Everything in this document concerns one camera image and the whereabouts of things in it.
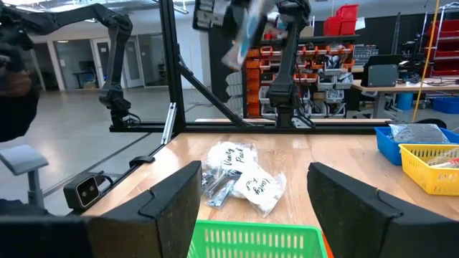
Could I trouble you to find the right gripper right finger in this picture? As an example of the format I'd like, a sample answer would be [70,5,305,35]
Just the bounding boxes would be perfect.
[307,161,459,258]

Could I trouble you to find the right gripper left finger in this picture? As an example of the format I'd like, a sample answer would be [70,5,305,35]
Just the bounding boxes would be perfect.
[88,160,204,258]

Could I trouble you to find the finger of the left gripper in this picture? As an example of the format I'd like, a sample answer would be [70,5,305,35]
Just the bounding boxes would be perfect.
[259,11,278,37]
[224,3,249,41]

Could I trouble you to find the blue bagged toothbrush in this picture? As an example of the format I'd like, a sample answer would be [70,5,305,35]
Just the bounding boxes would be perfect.
[221,0,268,72]

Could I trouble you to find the silver bagged nail clipper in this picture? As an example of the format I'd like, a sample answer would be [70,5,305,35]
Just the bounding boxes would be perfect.
[200,168,234,187]
[204,178,240,209]

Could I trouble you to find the white vanity pack bag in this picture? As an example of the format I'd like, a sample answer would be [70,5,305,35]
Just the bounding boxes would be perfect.
[206,141,259,173]
[231,163,288,219]

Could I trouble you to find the black round bagged item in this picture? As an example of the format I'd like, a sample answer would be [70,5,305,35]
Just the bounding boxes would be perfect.
[388,123,452,145]

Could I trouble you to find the pink bagged toothbrush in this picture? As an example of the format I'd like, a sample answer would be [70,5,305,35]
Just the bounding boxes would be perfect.
[432,157,459,169]

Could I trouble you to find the orange plastic basket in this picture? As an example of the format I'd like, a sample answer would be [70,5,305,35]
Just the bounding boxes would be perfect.
[321,231,335,258]

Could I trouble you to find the orange parts bin rack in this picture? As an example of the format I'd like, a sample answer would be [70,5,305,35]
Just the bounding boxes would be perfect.
[245,44,356,119]

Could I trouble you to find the black table clamp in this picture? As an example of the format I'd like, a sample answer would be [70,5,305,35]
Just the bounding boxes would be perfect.
[128,156,156,168]

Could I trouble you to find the red stacked bins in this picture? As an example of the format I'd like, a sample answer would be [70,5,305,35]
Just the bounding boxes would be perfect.
[322,4,359,37]

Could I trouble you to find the yellow plastic basket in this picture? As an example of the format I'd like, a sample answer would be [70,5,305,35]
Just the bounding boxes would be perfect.
[398,143,459,196]

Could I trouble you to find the blue plastic basket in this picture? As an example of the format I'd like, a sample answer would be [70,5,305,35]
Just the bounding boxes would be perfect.
[374,125,459,166]

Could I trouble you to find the green plastic basket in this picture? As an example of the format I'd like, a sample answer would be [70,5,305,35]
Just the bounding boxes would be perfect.
[186,219,329,258]

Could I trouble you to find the black monitor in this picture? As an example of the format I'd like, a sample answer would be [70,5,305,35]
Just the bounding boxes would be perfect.
[360,54,404,89]

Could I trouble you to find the blue barrel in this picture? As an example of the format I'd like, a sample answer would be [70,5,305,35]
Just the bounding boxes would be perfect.
[396,92,415,111]

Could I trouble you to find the wooden work table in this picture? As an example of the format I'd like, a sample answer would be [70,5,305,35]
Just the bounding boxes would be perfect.
[351,77,459,119]

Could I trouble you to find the blue storage bin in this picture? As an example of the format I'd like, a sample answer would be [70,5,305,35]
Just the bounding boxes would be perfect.
[432,96,459,115]

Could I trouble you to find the grey armrest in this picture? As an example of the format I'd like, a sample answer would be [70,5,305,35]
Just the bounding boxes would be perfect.
[0,144,50,209]

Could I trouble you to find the metal shelf with red bins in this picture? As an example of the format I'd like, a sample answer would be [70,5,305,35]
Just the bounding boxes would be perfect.
[425,3,459,78]

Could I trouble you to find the person's hand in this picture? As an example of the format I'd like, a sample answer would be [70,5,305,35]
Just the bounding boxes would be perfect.
[0,70,33,97]

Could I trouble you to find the black aluminium table frame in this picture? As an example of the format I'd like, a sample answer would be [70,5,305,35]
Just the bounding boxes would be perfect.
[109,0,394,146]

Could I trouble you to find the black table-level camera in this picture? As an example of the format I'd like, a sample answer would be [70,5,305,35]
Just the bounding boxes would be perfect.
[63,171,107,211]

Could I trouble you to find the silver metal bracket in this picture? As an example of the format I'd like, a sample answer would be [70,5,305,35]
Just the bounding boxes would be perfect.
[160,102,179,146]

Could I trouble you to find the yellow cable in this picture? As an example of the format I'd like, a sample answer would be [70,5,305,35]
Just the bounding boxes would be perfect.
[410,0,441,123]

